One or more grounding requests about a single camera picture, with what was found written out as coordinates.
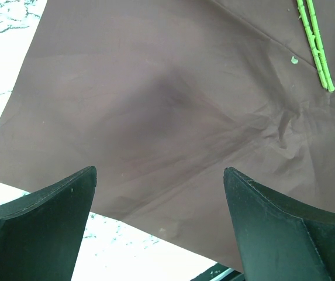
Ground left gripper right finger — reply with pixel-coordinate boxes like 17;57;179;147
223;167;335;280

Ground flower stem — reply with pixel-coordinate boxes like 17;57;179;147
306;0;335;92

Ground pink flower bunch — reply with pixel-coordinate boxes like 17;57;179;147
296;0;335;92

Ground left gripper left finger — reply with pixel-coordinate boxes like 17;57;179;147
0;166;97;281

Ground dark red wrapping paper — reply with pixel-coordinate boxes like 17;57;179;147
0;1;335;270

